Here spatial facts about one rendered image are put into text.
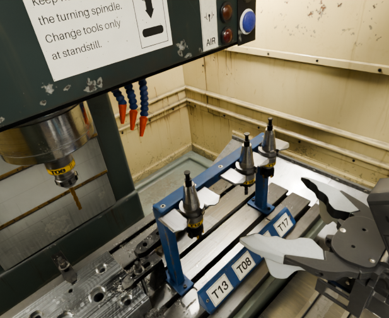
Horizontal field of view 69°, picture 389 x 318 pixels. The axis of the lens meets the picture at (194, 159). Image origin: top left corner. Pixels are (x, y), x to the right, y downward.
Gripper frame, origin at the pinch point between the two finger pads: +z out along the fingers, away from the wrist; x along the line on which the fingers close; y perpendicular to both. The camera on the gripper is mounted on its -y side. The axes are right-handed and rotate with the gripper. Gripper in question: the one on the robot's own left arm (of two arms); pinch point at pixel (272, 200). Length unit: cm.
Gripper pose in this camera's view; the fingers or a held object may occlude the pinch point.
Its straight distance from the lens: 40.1
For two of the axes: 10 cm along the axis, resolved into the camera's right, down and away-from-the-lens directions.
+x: 7.1, -4.6, 5.4
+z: -7.0, -3.5, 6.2
